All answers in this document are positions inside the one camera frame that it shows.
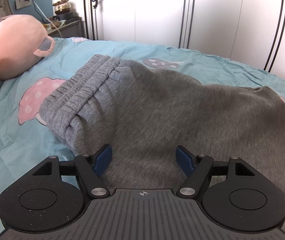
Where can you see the glass teapot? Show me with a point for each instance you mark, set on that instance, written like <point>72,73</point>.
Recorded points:
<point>62,7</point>

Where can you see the grey pants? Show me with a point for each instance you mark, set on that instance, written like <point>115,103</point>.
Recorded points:
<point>162,110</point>

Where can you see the grey nightstand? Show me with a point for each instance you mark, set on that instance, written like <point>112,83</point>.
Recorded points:
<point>70,28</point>

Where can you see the white wardrobe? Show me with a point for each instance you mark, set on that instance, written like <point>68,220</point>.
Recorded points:
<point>157,10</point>

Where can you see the black clamp stand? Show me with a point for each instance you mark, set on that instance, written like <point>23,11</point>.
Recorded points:
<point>96,7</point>

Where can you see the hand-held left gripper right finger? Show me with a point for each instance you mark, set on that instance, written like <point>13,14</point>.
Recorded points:
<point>184,159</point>

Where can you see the blue printed bed sheet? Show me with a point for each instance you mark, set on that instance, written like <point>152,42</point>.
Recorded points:
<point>10,142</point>

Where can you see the wall socket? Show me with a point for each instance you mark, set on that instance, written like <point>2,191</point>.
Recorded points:
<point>22,3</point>

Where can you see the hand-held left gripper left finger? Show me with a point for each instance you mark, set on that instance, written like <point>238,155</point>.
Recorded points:
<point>104,158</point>

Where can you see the pink plush toy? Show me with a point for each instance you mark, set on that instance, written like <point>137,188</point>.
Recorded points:
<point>15,47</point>

